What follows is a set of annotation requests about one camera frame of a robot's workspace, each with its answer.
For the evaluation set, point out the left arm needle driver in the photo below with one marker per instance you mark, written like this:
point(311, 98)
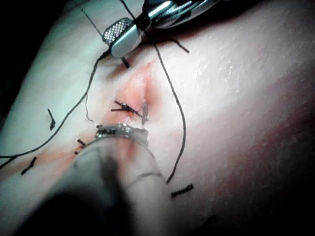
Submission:
point(110, 131)

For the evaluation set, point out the right arm needle driver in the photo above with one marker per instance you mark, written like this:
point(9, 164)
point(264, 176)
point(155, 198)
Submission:
point(162, 12)

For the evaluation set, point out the right arm needle driver jaw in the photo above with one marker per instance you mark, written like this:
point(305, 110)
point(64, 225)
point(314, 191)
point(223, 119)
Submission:
point(125, 39)

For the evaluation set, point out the dark left arm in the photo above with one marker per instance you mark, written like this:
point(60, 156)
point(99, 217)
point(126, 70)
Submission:
point(103, 196)

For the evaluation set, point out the black stitching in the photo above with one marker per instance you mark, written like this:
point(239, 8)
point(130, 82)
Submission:
point(125, 108)

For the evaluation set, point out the short black thread piece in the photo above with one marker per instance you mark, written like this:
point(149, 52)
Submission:
point(29, 166)
point(125, 62)
point(182, 191)
point(52, 122)

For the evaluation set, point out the tissue pad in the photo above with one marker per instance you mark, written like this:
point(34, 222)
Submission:
point(233, 110)

